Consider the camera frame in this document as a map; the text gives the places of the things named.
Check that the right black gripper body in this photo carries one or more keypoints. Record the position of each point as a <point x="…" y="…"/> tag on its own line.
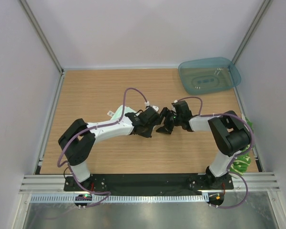
<point x="172" y="117"/>

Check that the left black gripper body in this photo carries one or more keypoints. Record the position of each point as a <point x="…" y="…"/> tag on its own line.
<point x="148" y="132"/>

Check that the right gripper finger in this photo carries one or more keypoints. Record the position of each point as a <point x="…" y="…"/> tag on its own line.
<point x="163" y="114"/>
<point x="165" y="129"/>

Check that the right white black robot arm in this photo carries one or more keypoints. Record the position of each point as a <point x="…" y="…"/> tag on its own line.
<point x="231" y="135"/>

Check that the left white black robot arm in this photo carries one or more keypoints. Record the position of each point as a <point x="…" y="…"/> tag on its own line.
<point x="78" y="140"/>

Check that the white barcode towel label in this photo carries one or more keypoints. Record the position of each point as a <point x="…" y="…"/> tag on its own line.
<point x="111" y="114"/>

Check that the teal transparent plastic basin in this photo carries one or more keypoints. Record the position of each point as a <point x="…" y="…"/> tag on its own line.
<point x="209" y="75"/>

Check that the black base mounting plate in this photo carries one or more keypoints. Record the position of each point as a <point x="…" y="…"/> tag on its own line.
<point x="141" y="182"/>

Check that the green patterned towel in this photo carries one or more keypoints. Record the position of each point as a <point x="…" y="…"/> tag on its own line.
<point x="241" y="163"/>

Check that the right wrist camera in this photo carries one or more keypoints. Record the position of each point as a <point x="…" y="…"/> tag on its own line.
<point x="182" y="109"/>

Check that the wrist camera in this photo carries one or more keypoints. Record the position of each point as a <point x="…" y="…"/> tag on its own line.
<point x="182" y="109"/>
<point x="150" y="115"/>

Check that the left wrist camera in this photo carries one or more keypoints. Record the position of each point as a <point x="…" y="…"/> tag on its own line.
<point x="150" y="115"/>

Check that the white slotted cable duct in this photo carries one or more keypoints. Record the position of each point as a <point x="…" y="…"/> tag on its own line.
<point x="85" y="198"/>

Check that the aluminium front rail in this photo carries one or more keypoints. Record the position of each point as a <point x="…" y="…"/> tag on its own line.
<point x="38" y="184"/>

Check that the right aluminium frame post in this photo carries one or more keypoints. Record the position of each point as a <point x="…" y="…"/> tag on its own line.
<point x="262" y="10"/>

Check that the aluminium frame post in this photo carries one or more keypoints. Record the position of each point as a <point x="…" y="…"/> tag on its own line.
<point x="262" y="10"/>
<point x="34" y="22"/>

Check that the left aluminium frame post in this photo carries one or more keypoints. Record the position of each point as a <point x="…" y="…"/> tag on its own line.
<point x="34" y="22"/>

